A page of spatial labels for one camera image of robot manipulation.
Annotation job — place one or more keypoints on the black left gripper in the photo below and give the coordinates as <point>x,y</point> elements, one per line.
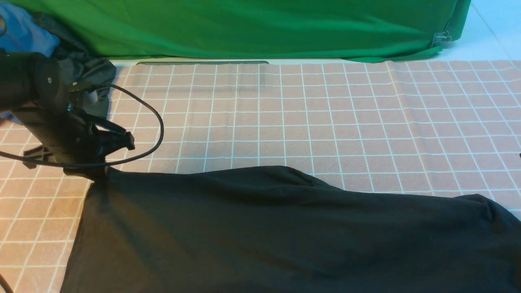
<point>53,113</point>

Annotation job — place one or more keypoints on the dark teal crumpled garment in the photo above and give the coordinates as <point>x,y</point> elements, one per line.
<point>76,61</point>

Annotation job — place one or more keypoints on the blue crumpled garment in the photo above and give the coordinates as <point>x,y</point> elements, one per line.
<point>19,33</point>

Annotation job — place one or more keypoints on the metal binder clip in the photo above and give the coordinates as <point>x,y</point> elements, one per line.
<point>441,38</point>

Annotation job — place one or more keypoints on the green backdrop cloth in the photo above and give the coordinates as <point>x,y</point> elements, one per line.
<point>369,31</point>

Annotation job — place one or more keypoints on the gray left robot arm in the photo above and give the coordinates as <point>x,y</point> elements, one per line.
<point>33,89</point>

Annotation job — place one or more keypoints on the pink grid tablecloth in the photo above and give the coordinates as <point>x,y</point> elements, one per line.
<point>442,128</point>

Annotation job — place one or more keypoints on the dark gray long-sleeve shirt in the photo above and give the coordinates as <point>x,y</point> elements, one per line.
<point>274,229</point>

